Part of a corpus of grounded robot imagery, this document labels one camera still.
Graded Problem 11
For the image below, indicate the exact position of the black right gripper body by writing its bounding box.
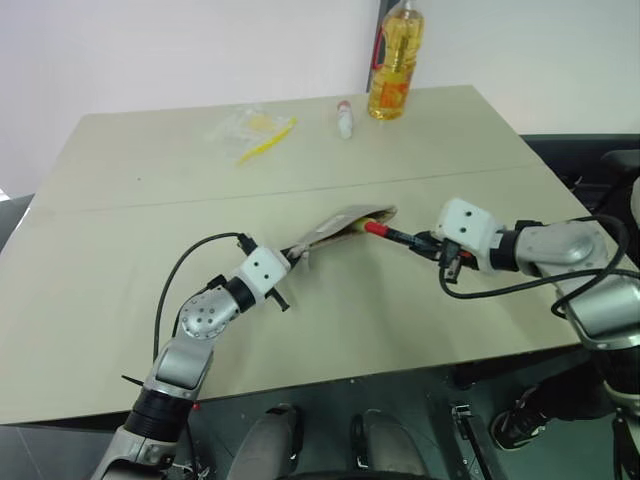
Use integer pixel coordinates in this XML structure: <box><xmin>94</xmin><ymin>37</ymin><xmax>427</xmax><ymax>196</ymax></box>
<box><xmin>417</xmin><ymin>230</ymin><xmax>477</xmax><ymax>285</ymax></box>

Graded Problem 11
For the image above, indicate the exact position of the red marker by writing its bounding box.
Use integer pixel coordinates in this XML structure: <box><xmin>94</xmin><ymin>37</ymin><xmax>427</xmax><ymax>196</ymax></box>
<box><xmin>363</xmin><ymin>219</ymin><xmax>419</xmax><ymax>245</ymax></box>

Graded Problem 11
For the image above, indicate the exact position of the beige grid pouch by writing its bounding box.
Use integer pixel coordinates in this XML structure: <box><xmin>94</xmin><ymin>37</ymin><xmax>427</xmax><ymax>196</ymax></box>
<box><xmin>281</xmin><ymin>203</ymin><xmax>400</xmax><ymax>267</ymax></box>

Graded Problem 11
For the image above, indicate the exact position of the yellow toothbrush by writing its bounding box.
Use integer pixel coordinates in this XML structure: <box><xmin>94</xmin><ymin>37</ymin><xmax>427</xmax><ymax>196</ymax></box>
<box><xmin>236</xmin><ymin>116</ymin><xmax>299</xmax><ymax>167</ymax></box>

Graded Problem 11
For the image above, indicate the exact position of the clear plastic bag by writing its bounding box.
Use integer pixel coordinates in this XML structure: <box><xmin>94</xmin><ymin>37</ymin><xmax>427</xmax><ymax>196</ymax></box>
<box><xmin>203</xmin><ymin>103</ymin><xmax>292</xmax><ymax>162</ymax></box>

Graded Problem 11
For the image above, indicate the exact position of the white tube with red cap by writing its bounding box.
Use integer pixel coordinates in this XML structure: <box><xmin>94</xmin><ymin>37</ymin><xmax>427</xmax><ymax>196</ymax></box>
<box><xmin>335</xmin><ymin>99</ymin><xmax>355</xmax><ymax>140</ymax></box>

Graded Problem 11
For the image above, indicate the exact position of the grey rounded shape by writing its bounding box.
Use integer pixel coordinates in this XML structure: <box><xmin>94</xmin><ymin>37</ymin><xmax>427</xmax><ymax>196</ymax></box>
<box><xmin>227</xmin><ymin>402</ymin><xmax>304</xmax><ymax>480</ymax></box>
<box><xmin>348</xmin><ymin>408</ymin><xmax>432</xmax><ymax>480</ymax></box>

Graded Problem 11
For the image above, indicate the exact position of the cooking oil bottle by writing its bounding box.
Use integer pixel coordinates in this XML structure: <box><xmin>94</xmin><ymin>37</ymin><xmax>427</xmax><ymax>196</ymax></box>
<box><xmin>367</xmin><ymin>0</ymin><xmax>427</xmax><ymax>122</ymax></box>

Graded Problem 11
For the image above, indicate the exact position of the black sneaker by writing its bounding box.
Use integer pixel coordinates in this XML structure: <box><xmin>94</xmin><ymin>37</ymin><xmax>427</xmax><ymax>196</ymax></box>
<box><xmin>490</xmin><ymin>383</ymin><xmax>552</xmax><ymax>453</ymax></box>

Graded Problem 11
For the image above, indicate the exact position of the black trouser leg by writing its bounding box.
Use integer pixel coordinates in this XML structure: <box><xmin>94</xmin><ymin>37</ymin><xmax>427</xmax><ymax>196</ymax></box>
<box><xmin>528</xmin><ymin>366</ymin><xmax>624</xmax><ymax>422</ymax></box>

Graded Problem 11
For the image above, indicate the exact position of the black office chair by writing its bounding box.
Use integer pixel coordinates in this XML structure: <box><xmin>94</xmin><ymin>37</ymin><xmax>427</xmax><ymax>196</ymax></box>
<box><xmin>519</xmin><ymin>131</ymin><xmax>640</xmax><ymax>217</ymax></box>

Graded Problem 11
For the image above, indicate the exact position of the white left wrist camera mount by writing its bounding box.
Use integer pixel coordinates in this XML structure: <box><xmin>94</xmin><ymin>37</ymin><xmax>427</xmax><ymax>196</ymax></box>
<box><xmin>238</xmin><ymin>245</ymin><xmax>293</xmax><ymax>305</ymax></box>

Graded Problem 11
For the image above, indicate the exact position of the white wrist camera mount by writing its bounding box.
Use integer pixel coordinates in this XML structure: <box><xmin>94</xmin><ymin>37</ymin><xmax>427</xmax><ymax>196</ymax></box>
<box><xmin>238</xmin><ymin>245</ymin><xmax>293</xmax><ymax>305</ymax></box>
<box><xmin>431</xmin><ymin>197</ymin><xmax>507</xmax><ymax>274</ymax></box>

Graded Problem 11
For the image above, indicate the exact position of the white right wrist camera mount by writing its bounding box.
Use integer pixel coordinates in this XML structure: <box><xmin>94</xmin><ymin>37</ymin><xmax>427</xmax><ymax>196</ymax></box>
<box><xmin>431</xmin><ymin>197</ymin><xmax>507</xmax><ymax>274</ymax></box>

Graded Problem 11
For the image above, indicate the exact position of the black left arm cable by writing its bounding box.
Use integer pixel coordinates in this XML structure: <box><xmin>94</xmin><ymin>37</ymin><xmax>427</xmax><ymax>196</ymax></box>
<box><xmin>152</xmin><ymin>231</ymin><xmax>257</xmax><ymax>365</ymax></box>

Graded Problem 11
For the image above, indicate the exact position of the black metal frame bar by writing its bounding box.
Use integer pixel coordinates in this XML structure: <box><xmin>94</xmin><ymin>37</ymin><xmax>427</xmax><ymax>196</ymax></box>
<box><xmin>451</xmin><ymin>403</ymin><xmax>504</xmax><ymax>480</ymax></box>

